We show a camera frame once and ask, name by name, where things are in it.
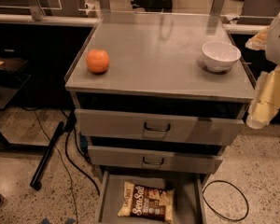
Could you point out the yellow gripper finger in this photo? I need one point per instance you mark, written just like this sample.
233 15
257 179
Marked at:
258 41
266 103

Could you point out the grey bottom drawer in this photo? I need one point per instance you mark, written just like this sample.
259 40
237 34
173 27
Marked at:
188 198

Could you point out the white bowl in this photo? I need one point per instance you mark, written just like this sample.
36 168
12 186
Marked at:
219 56

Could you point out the grey drawer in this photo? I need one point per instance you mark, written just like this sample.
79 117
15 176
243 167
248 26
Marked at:
154 160
188 198
153 127

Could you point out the black stand leg bar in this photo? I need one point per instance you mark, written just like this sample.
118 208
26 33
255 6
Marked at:
36 180

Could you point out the grey drawer cabinet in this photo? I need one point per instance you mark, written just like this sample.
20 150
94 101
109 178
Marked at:
156 67

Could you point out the grey top drawer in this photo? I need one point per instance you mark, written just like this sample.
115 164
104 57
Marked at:
153 127

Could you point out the brown sea salt chip bag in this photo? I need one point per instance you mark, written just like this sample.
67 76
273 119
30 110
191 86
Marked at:
147 202

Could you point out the grey middle drawer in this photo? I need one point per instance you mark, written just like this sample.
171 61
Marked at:
154 160

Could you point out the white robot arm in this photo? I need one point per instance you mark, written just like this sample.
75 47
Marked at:
272 50

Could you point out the black side table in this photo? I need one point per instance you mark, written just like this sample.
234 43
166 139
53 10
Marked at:
12 79

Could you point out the orange fruit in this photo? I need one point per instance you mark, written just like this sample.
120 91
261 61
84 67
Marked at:
97 61

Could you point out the white counter rail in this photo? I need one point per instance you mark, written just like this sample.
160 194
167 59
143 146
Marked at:
48 20

